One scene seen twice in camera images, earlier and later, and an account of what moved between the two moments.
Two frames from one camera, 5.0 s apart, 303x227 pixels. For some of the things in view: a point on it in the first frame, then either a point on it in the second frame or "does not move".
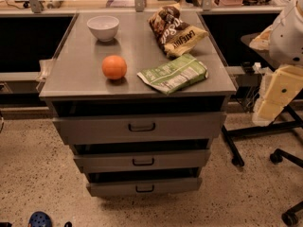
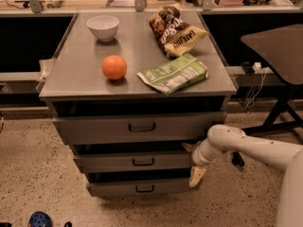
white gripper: [288, 38] → [197, 156]
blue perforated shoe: [40, 218] does not move
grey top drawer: [92, 129] does not move
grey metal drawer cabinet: [138, 96] does not move
